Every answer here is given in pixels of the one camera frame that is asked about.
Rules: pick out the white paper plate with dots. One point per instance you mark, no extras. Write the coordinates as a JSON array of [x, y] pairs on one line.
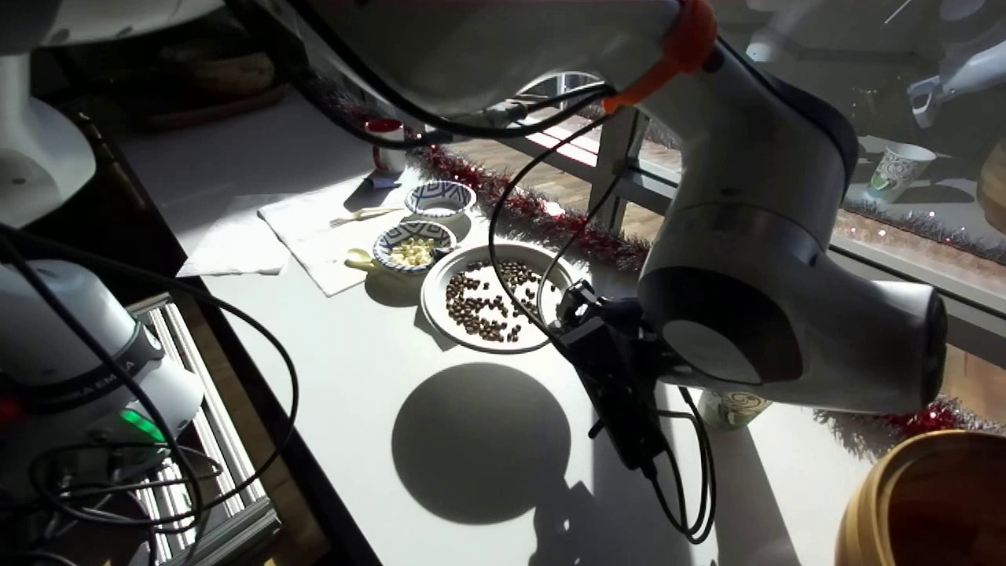
[[554, 285]]

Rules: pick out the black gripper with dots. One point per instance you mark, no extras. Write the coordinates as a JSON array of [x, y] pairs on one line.
[[614, 359]]

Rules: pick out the red and white mug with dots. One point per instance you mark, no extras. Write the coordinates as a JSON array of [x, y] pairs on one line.
[[389, 152]]

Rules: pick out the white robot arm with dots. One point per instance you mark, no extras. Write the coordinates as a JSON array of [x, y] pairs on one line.
[[736, 285]]

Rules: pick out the blue patterned bowl with chips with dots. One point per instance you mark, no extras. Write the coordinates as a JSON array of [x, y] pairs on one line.
[[412, 245]]

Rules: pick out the flat white paper towel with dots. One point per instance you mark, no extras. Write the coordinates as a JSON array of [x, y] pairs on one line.
[[318, 248]]

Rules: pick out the white slatted rack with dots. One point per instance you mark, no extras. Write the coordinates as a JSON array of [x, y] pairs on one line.
[[241, 527]]

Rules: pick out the cream plastic fork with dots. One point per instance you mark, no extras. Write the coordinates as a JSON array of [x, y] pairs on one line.
[[364, 213]]

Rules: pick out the patterned paper cup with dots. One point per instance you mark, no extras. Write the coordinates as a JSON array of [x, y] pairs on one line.
[[736, 409]]

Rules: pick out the blue patterned empty bowl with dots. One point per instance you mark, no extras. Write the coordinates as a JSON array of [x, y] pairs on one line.
[[439, 200]]

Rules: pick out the wooden bamboo basket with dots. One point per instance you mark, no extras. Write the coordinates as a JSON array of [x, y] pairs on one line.
[[930, 502]]

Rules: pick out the white device with cables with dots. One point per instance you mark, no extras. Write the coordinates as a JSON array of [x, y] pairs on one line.
[[55, 386]]

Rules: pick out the red tinsel garland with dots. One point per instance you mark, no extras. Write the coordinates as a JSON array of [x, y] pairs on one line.
[[529, 213]]

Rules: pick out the cream plastic spoon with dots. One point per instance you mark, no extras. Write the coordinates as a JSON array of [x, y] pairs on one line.
[[360, 260]]

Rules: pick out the brown beans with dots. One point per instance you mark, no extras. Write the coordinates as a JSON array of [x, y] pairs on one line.
[[496, 305]]

